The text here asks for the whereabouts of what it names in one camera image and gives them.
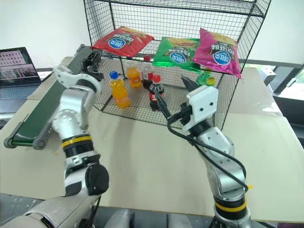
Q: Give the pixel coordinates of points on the red chip bag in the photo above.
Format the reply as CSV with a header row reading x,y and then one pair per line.
x,y
118,42

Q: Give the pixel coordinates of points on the green chip bag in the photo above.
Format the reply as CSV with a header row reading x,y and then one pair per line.
x,y
175,55

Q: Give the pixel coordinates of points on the cola bottle red cap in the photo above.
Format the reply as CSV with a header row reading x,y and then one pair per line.
x,y
155,91
147,71

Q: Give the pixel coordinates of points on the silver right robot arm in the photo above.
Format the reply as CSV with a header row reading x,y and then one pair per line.
x,y
221,145

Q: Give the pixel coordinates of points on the magenta chip bag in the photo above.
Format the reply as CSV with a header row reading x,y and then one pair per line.
x,y
219,55

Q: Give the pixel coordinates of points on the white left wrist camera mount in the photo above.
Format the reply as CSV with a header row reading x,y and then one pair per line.
x,y
71,79

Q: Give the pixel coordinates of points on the black window frame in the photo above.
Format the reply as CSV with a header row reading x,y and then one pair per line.
x,y
282,78

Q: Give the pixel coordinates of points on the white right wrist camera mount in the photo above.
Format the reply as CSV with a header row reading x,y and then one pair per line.
x,y
203,102

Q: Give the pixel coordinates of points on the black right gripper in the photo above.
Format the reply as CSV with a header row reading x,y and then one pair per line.
x,y
186,112

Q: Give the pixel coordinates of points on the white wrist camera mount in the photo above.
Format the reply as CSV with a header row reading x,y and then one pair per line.
x,y
71,79
203,102

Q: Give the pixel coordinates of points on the orange soda bottle blue cap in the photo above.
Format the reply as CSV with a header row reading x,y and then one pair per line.
x,y
119,92

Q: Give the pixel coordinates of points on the grey laptop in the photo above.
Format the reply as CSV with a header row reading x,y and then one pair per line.
x,y
14,64

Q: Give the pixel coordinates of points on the green belt conveyor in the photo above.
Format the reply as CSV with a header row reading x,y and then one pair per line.
x,y
45,104

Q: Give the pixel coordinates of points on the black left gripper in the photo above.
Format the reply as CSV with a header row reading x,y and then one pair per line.
x,y
97,76

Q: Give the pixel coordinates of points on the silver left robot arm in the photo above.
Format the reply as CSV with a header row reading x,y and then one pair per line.
x,y
71,111

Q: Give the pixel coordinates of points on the green soda bottle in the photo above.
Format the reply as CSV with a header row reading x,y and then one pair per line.
x,y
205,78

